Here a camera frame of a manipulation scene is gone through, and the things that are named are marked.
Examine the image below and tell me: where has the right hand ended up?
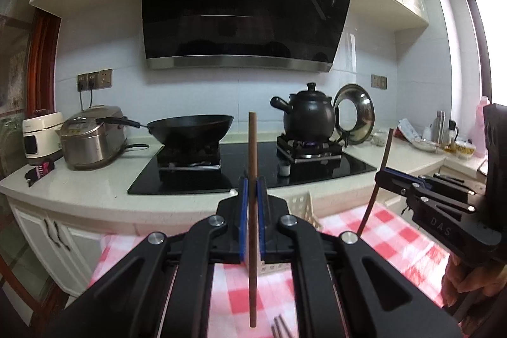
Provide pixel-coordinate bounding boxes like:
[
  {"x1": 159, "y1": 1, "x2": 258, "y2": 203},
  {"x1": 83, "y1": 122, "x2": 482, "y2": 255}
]
[{"x1": 441, "y1": 254, "x2": 506, "y2": 307}]

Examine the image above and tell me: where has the white small bowl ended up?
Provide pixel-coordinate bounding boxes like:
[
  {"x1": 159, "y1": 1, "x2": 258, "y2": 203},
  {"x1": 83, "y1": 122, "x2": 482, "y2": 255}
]
[{"x1": 371, "y1": 129, "x2": 389, "y2": 147}]

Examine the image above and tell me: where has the red white checkered tablecloth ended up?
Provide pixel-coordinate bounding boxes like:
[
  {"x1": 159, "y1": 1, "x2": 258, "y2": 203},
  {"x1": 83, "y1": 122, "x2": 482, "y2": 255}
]
[{"x1": 88, "y1": 201, "x2": 453, "y2": 338}]

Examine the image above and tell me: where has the steel thermos bottle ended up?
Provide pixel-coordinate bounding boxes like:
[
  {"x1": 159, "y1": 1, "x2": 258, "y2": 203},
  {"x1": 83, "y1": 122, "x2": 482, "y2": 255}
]
[{"x1": 431, "y1": 111, "x2": 446, "y2": 145}]

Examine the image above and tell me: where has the pink bottle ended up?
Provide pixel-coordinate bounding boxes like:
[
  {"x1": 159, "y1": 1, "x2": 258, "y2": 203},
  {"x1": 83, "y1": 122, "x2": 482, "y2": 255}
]
[{"x1": 471, "y1": 96, "x2": 490, "y2": 158}]

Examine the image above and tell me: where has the white perforated utensil basket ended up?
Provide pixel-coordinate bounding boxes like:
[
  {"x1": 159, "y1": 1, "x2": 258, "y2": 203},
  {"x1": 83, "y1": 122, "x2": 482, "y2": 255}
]
[{"x1": 257, "y1": 187, "x2": 322, "y2": 276}]

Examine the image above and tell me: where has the black gas stove top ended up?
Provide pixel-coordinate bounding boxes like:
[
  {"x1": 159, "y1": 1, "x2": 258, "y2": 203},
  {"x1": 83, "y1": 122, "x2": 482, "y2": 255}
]
[{"x1": 127, "y1": 133, "x2": 377, "y2": 197}]

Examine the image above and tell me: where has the black clay pot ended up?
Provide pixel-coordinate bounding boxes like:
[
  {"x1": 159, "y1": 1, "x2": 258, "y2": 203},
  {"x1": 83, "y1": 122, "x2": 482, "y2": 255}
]
[{"x1": 270, "y1": 82, "x2": 336, "y2": 142}]

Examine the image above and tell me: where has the black pink glove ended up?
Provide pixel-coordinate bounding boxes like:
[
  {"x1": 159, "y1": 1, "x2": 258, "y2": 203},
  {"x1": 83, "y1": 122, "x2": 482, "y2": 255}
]
[{"x1": 25, "y1": 160, "x2": 55, "y2": 187}]

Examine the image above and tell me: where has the silver rice cooker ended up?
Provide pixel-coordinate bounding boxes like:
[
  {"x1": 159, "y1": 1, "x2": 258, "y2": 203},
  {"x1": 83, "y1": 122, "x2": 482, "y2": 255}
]
[{"x1": 59, "y1": 105, "x2": 127, "y2": 170}]

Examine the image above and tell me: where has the white small appliance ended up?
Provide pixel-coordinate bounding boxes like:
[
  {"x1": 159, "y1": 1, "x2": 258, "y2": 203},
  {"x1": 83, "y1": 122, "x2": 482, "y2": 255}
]
[{"x1": 22, "y1": 110, "x2": 64, "y2": 166}]

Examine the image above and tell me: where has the black wok pan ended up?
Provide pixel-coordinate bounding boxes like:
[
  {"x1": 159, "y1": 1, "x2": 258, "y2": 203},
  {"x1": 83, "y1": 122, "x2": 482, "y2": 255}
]
[{"x1": 95, "y1": 114, "x2": 234, "y2": 146}]

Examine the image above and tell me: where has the wall switch right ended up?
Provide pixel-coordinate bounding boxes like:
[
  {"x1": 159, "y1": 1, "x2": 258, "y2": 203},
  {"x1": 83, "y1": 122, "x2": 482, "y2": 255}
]
[{"x1": 371, "y1": 74, "x2": 388, "y2": 90}]

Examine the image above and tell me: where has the wall power outlet left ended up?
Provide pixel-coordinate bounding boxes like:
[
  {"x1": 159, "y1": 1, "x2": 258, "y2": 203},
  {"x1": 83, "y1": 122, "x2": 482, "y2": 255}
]
[{"x1": 77, "y1": 69, "x2": 112, "y2": 92}]

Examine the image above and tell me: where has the red wooden door frame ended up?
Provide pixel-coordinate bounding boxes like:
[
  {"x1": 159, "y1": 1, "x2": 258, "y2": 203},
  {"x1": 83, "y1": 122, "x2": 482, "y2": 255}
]
[{"x1": 25, "y1": 9, "x2": 61, "y2": 118}]

